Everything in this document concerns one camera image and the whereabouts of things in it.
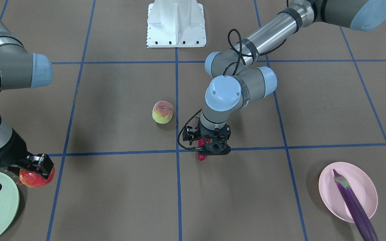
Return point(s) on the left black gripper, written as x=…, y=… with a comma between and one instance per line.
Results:
x=191, y=133

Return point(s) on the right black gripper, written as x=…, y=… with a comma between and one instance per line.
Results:
x=16, y=149

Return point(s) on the red-orange pomegranate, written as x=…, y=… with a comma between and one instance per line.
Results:
x=33, y=180

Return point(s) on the red chili pepper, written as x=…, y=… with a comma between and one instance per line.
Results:
x=201, y=156

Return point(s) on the yellow-pink peach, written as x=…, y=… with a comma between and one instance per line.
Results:
x=162, y=112

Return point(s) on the purple eggplant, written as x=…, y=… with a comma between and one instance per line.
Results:
x=356, y=210

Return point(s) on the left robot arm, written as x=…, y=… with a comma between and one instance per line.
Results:
x=235, y=84

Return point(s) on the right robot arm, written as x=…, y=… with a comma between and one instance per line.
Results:
x=20, y=69

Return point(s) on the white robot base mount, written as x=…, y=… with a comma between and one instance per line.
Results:
x=175, y=24

